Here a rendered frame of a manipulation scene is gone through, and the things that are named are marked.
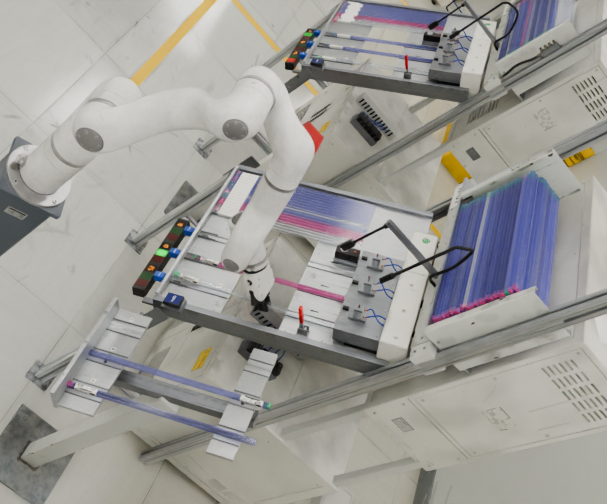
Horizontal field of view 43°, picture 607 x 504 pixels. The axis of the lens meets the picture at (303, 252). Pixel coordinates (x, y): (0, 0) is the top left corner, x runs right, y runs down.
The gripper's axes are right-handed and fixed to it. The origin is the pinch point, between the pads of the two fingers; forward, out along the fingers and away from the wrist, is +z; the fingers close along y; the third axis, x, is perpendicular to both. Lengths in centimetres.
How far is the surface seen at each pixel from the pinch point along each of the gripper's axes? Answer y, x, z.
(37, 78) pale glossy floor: 82, 134, -24
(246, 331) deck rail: -10.1, 1.6, 2.1
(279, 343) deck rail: -9.5, -8.0, 5.5
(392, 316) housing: 4.7, -37.8, 1.9
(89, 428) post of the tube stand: -42, 42, 20
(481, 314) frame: -8, -65, -17
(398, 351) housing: -5.4, -42.2, 4.6
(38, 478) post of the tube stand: -46, 73, 52
